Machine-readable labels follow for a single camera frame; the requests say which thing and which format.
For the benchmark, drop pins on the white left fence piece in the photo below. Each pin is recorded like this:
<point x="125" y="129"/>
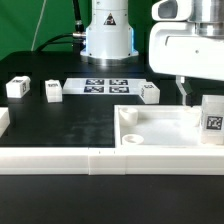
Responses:
<point x="4" y="119"/>

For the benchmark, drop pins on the white front fence bar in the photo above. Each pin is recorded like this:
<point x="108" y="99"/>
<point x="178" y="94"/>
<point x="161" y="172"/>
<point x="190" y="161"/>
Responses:
<point x="85" y="161"/>

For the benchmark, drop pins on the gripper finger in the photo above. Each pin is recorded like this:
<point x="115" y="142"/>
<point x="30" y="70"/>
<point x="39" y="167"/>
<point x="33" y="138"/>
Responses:
<point x="185" y="89"/>

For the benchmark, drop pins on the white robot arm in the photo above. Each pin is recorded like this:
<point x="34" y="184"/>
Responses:
<point x="109" y="37"/>

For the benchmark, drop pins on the white square tabletop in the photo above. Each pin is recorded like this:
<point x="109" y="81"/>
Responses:
<point x="156" y="125"/>

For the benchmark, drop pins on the white marker base plate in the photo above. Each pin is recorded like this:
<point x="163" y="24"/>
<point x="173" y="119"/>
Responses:
<point x="102" y="86"/>

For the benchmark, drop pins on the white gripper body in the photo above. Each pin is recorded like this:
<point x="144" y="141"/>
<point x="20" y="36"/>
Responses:
<point x="188" y="38"/>

